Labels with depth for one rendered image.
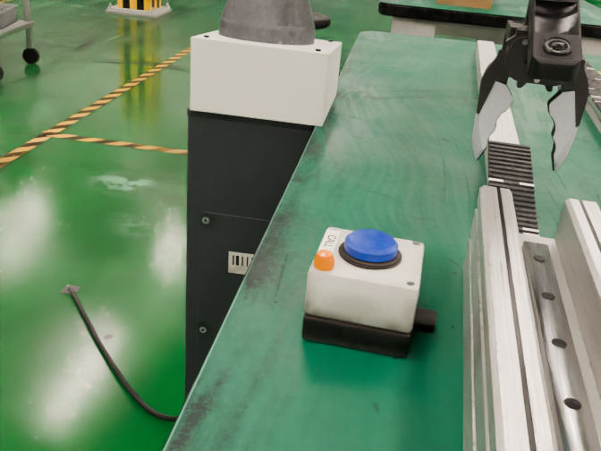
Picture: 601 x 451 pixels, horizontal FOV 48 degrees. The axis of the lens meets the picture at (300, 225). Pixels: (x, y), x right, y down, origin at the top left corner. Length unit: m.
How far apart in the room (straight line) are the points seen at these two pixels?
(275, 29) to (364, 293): 0.62
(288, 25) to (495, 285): 0.69
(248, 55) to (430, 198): 0.36
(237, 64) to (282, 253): 0.44
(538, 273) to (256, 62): 0.59
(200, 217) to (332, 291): 0.65
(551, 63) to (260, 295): 0.34
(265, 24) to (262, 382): 0.67
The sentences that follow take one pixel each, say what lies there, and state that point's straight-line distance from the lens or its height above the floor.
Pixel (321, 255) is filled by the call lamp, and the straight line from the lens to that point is 0.48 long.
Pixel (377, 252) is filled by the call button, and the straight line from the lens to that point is 0.49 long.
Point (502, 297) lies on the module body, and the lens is 0.44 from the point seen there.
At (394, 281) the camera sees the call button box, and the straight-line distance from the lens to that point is 0.48.
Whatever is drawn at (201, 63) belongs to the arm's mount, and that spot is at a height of 0.85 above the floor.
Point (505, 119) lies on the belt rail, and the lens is 1.06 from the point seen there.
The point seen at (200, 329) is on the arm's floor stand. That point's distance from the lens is 1.22.
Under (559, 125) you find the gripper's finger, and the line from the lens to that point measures 0.79.
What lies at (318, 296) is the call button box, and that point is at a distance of 0.49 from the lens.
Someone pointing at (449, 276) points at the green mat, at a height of 0.78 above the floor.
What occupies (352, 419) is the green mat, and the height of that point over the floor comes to 0.78.
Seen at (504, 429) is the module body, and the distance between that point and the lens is 0.34.
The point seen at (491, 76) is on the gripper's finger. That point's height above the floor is 0.92.
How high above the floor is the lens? 1.07
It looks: 25 degrees down
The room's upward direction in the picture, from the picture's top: 5 degrees clockwise
